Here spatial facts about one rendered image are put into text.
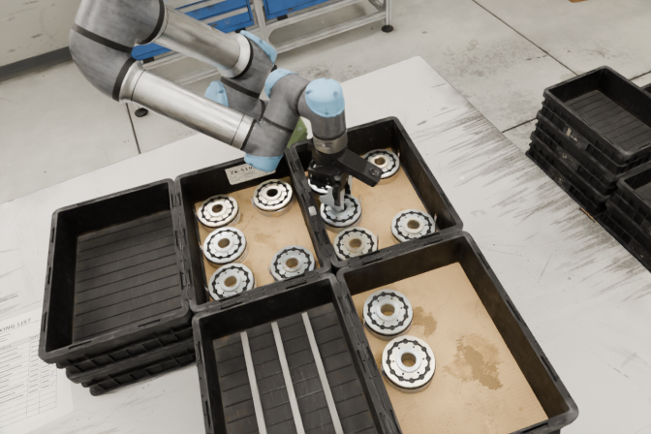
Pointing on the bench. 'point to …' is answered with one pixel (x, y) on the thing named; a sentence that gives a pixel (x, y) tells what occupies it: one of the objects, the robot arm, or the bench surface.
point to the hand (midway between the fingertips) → (346, 202)
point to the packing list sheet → (28, 378)
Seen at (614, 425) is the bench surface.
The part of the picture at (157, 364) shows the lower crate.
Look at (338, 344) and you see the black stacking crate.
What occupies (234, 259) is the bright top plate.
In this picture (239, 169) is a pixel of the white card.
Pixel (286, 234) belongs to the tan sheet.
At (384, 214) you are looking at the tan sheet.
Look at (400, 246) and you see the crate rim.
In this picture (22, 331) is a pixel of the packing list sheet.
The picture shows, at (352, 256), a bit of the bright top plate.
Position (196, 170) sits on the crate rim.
